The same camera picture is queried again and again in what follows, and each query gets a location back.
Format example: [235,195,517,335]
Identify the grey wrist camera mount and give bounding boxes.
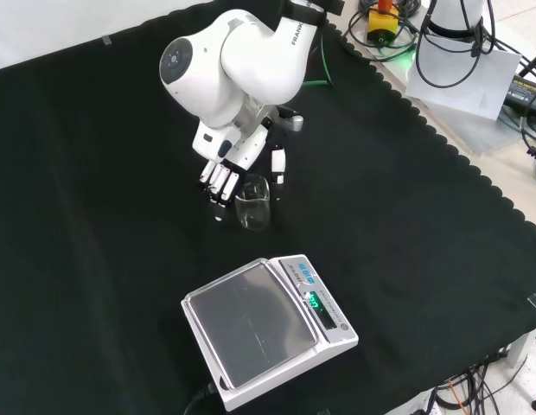
[275,105,305,132]

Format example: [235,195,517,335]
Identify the black bench cloth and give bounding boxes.
[0,0,536,415]

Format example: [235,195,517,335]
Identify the clear glass beaker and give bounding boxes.
[233,173,271,232]

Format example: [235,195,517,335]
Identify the black balance power cable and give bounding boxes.
[182,381,218,415]

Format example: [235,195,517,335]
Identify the black power adapter yellow label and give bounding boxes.
[502,74,536,114]

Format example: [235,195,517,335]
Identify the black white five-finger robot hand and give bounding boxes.
[191,122,291,223]

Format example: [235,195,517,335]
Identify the white bench leg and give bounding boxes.
[507,327,536,365]

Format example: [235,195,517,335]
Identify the black cables under bench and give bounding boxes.
[417,345,536,415]

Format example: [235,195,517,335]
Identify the yellow stop button box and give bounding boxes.
[366,0,401,47]

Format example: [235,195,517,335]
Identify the pale paper sheet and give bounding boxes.
[405,35,524,122]

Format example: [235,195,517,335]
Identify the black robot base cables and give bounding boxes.
[416,0,536,144]

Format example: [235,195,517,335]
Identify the white electronic balance steel pan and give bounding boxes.
[180,253,361,412]

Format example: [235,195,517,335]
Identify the green cable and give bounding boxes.
[303,24,335,86]

